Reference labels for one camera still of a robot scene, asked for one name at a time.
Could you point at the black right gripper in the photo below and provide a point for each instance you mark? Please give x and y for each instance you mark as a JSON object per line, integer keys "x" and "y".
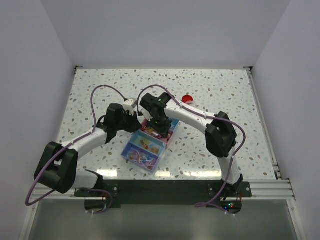
{"x": 163, "y": 130}

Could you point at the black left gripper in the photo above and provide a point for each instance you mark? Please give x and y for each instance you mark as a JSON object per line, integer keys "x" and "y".
{"x": 136, "y": 124}

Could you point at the pink candy bin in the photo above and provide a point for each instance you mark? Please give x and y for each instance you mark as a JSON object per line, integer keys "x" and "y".
{"x": 151, "y": 132}

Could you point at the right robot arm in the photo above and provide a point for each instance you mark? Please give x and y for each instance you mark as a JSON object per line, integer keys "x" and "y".
{"x": 219, "y": 132}

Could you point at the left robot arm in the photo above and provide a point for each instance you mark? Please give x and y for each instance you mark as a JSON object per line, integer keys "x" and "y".
{"x": 57, "y": 168}

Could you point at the blue end candy bin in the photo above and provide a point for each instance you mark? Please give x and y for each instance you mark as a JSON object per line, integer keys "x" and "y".
{"x": 174, "y": 125}

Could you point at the purple candy bin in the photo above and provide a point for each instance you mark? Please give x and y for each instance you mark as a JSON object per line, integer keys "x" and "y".
{"x": 141, "y": 157}

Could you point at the clear plastic jar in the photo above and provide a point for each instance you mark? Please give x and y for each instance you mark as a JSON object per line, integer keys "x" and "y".
{"x": 191, "y": 103}

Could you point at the red jar lid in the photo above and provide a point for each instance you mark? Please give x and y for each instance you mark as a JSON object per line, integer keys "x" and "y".
{"x": 187, "y": 98}

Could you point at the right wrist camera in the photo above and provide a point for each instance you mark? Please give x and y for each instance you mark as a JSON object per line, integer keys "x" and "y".
{"x": 145, "y": 113}

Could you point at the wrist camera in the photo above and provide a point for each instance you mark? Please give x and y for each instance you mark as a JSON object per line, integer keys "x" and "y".
{"x": 130, "y": 105}
{"x": 145, "y": 113}

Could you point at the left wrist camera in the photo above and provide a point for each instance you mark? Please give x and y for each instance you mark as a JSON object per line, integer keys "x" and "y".
{"x": 130, "y": 105}

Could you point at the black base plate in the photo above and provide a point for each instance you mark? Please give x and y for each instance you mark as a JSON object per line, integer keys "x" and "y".
{"x": 113, "y": 194}

